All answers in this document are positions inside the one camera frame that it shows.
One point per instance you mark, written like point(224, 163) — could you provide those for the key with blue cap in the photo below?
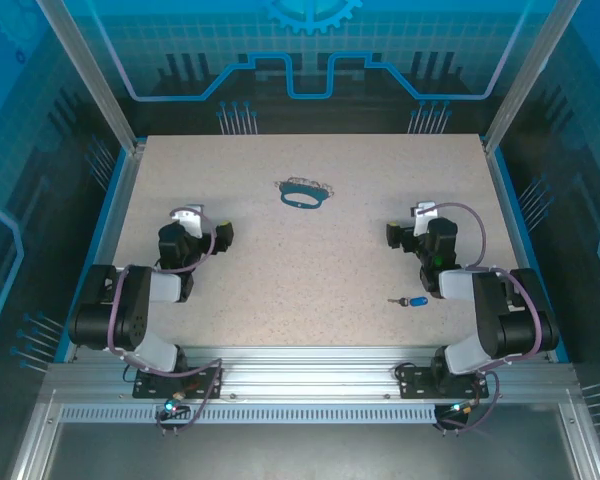
point(419, 301)

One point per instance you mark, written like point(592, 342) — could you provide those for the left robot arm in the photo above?
point(130, 320)

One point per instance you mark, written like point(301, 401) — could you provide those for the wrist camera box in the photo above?
point(421, 222)
point(187, 216)

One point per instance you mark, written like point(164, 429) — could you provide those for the wide aluminium extrusion rail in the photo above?
point(305, 370)

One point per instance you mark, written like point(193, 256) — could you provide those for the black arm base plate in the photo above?
point(415, 387)
point(150, 387)

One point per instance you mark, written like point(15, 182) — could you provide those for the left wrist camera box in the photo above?
point(187, 216)

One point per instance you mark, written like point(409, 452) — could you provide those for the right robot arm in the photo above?
point(490, 310)

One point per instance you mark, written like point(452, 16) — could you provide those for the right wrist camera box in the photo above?
point(421, 222)

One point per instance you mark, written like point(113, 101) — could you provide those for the dark teal keyring with clips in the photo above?
point(310, 204)

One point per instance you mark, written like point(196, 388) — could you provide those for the aluminium frame post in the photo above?
point(91, 75)
point(527, 75)

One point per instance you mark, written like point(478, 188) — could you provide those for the aluminium frame bar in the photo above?
point(36, 440)
point(586, 440)

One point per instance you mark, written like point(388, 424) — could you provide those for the blue table edge trim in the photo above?
point(112, 192)

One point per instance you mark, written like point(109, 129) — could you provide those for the grey metal sheet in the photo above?
point(305, 450)

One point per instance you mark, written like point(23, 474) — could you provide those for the aluminium side rail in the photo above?
point(501, 192)
point(122, 192)

